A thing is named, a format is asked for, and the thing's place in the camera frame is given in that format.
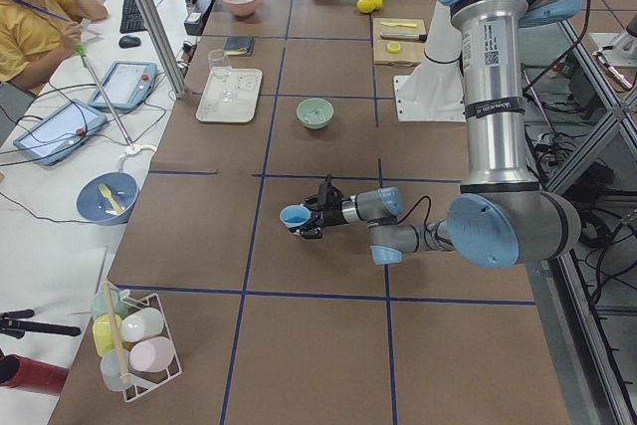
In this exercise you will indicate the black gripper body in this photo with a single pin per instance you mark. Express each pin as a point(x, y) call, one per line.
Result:
point(331, 216)

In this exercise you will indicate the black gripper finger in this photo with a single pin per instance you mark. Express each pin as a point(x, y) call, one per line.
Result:
point(313, 201)
point(309, 233)

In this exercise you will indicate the light blue plastic cup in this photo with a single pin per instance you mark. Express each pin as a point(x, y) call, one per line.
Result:
point(295, 216)

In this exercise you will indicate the green bowl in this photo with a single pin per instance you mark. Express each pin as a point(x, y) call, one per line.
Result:
point(315, 113)

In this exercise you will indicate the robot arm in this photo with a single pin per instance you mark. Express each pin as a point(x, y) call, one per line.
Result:
point(501, 217)

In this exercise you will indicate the dark blue bowl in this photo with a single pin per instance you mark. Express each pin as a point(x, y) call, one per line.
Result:
point(95, 209)

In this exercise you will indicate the white bear tray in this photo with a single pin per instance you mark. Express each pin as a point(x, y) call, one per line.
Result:
point(233, 100)

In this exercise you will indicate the clear wine glass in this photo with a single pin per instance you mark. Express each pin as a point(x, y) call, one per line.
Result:
point(220, 68)

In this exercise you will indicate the yellow lemon half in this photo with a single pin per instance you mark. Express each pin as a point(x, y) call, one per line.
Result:
point(393, 47)

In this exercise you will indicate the wooden cutting board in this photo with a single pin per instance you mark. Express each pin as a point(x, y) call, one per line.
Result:
point(398, 41)

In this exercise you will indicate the steel muddler rod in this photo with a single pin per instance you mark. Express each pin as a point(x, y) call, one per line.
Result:
point(407, 37)

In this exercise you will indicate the yellow plastic knife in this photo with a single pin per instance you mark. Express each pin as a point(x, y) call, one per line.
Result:
point(399, 24)

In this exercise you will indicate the white cup in rack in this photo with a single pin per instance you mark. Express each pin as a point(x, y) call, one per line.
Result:
point(141, 325)

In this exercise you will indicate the pink cup in rack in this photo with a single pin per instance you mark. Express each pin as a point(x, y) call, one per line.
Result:
point(152, 355)

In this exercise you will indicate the yellow plastic fork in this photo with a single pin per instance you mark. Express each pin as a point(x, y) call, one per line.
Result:
point(107, 195)

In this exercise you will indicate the blue teach pendant tablet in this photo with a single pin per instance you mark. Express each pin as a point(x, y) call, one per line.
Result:
point(58, 135)
point(127, 84)

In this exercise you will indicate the green cup in rack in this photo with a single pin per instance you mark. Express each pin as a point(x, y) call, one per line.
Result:
point(99, 304)

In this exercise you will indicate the yellow cup in rack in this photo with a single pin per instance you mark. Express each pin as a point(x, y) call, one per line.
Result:
point(102, 335)

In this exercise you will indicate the clear cup in rack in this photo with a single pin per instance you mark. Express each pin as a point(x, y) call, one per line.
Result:
point(111, 374)

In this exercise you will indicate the black computer mouse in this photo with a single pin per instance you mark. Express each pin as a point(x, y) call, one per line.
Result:
point(129, 41)

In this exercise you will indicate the black keyboard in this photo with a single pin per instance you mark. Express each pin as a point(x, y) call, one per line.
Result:
point(131, 20)

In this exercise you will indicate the red cylinder bottle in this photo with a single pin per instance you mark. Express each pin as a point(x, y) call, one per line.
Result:
point(26, 374)

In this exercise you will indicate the person in yellow shirt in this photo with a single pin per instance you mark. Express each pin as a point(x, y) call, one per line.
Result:
point(38, 35)

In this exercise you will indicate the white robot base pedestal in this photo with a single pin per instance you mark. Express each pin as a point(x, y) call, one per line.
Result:
point(434, 90)

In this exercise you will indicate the white wire cup rack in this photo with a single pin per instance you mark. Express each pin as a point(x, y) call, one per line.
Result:
point(142, 383)

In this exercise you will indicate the metal rod with green handle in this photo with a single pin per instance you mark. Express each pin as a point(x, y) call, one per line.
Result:
point(129, 150)

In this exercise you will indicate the aluminium frame post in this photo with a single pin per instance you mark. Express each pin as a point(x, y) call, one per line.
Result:
point(162, 46)

